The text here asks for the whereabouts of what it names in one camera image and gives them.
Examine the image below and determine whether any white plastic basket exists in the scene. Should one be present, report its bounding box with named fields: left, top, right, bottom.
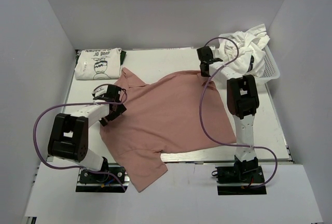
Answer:
left=218, top=32, right=281, bottom=88

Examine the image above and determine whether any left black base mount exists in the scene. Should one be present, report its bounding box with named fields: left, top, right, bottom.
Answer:
left=76, top=164, right=130, bottom=193

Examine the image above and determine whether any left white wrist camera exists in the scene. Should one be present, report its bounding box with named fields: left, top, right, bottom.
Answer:
left=92, top=86, right=108, bottom=98

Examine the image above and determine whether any crumpled white shirts pile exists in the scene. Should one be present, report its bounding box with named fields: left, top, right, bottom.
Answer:
left=217, top=24, right=270, bottom=77

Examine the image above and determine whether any folded white printed t shirt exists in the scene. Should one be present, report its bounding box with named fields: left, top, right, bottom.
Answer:
left=74, top=48, right=122, bottom=80

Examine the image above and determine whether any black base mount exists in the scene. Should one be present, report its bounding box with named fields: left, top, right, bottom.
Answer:
left=211, top=166, right=267, bottom=196
left=76, top=164, right=130, bottom=193

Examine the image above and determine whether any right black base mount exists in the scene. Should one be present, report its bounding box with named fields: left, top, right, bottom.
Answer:
left=211, top=166, right=267, bottom=196

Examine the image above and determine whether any folded dark green t shirt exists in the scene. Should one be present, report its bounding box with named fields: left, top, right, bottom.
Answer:
left=120, top=50, right=127, bottom=66

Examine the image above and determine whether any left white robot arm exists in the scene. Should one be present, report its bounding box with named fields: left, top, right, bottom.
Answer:
left=48, top=84, right=127, bottom=172

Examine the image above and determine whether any pink t shirt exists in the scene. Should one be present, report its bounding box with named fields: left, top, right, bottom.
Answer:
left=100, top=68, right=236, bottom=192

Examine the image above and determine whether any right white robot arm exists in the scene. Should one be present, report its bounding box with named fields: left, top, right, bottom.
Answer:
left=197, top=47, right=259, bottom=173

